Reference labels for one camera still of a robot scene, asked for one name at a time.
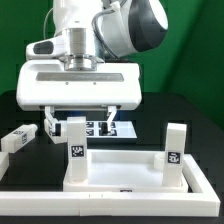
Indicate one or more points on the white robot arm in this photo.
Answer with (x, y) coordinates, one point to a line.
(82, 67)

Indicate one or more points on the white L-shaped fence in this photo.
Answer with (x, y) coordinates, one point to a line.
(202, 201)

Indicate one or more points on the fiducial marker sheet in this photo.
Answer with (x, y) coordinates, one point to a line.
(115, 130)

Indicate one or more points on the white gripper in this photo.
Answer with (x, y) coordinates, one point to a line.
(44, 82)

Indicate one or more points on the white desk top tray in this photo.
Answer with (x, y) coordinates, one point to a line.
(124, 171)

